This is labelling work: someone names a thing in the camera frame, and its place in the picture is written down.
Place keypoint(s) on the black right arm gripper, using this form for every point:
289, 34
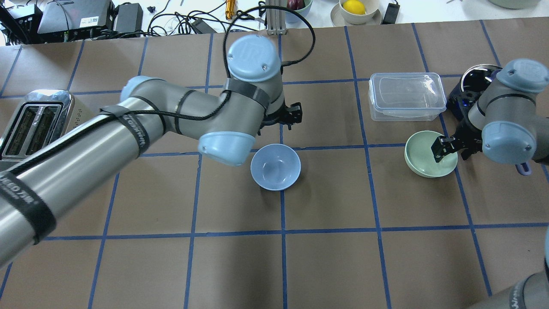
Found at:
465, 141

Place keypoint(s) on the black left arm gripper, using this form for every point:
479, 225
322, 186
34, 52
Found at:
290, 115

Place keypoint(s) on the green bowl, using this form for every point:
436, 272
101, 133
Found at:
420, 159

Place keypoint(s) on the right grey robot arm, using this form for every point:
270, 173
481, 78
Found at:
499, 116

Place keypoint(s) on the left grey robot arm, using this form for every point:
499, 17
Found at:
40, 190

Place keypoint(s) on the blue bowl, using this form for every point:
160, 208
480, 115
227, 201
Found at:
275, 167

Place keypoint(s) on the beige bowl on saucer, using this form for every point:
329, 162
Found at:
340, 17

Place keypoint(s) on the clear plastic lidded container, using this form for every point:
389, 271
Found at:
406, 96

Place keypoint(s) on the black metal pot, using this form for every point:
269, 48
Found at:
470, 87

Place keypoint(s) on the yellow lemon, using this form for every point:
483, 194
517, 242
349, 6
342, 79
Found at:
355, 7

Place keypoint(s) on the black power adapter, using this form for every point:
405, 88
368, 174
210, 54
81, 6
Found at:
128, 18

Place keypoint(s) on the silver toaster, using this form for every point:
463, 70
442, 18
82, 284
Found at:
41, 118

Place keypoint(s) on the black electronics box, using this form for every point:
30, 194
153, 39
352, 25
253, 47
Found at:
71, 20

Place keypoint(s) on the aluminium frame post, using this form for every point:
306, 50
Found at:
276, 19

